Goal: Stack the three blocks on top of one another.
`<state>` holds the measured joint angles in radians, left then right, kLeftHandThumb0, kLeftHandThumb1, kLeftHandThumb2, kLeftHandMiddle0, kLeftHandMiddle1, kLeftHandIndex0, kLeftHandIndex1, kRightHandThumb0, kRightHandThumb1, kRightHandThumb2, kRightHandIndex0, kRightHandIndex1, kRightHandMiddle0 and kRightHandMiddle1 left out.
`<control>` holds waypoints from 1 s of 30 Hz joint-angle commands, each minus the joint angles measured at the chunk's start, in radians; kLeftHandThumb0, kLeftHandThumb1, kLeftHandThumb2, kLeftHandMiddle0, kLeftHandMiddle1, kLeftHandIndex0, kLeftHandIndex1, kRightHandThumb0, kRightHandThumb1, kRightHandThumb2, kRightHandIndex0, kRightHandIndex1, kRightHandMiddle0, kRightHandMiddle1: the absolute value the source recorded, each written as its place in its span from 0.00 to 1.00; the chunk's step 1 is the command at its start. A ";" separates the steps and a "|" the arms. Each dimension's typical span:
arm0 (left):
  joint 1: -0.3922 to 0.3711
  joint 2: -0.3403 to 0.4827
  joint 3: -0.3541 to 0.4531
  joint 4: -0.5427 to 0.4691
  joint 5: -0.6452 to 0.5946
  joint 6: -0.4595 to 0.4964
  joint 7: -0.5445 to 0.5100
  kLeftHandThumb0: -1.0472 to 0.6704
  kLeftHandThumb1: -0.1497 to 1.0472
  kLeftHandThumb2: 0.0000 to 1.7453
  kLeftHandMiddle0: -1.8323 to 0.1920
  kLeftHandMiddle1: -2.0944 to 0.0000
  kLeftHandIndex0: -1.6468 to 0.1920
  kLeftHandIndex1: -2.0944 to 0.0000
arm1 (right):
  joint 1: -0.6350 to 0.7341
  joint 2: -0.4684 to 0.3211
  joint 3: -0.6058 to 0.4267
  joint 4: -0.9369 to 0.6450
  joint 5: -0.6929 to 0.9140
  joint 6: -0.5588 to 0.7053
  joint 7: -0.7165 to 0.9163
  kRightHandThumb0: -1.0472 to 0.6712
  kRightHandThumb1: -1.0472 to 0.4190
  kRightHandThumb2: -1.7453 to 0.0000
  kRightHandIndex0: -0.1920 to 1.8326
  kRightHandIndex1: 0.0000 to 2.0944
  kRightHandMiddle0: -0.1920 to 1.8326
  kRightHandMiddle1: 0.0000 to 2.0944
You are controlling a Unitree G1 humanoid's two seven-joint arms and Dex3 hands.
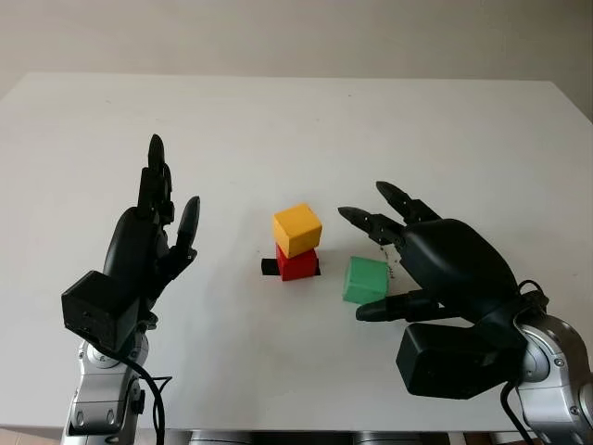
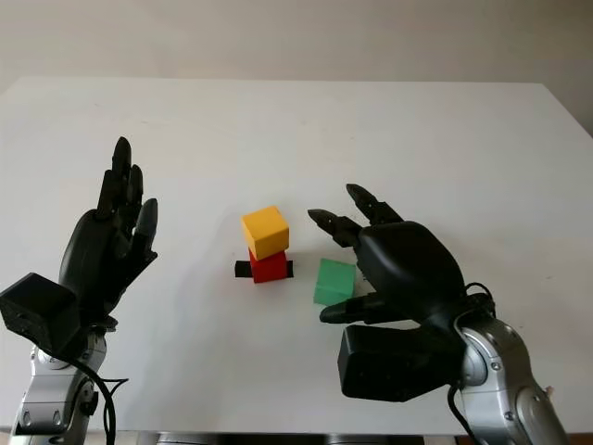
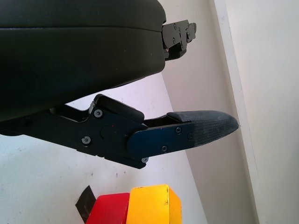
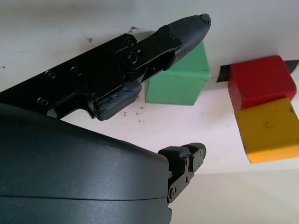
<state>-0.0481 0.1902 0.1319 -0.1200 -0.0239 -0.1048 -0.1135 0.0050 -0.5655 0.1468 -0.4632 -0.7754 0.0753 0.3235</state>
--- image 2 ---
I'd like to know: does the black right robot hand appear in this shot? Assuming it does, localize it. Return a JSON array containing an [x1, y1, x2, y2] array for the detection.
[[308, 183, 467, 344]]

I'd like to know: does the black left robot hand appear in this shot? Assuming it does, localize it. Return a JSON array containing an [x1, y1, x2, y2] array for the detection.
[[58, 136, 159, 325]]

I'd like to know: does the yellow cube block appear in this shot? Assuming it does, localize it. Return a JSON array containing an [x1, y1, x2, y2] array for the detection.
[[241, 205, 291, 261]]

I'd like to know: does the red cube block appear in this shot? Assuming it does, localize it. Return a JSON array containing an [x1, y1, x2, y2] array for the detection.
[[248, 249, 288, 284]]

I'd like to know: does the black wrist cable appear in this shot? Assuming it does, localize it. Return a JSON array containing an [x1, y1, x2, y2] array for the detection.
[[447, 281, 497, 445], [50, 351, 130, 445]]

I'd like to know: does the black tape strip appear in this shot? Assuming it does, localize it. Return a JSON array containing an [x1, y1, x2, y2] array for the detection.
[[234, 261, 295, 280]]

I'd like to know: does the green cube block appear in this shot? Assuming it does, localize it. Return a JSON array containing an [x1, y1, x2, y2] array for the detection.
[[313, 258, 357, 306]]

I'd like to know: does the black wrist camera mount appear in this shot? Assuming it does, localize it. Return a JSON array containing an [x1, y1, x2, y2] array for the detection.
[[336, 324, 467, 402], [0, 273, 82, 356]]

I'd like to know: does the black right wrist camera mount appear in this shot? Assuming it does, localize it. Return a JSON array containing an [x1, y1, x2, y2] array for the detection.
[[336, 324, 467, 402]]

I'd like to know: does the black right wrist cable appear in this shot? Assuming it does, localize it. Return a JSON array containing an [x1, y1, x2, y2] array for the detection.
[[447, 281, 497, 445]]

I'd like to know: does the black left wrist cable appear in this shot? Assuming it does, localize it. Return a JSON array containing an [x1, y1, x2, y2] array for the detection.
[[50, 351, 130, 445]]

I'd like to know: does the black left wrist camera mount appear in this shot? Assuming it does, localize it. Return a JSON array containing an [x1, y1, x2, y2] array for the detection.
[[0, 273, 82, 356]]

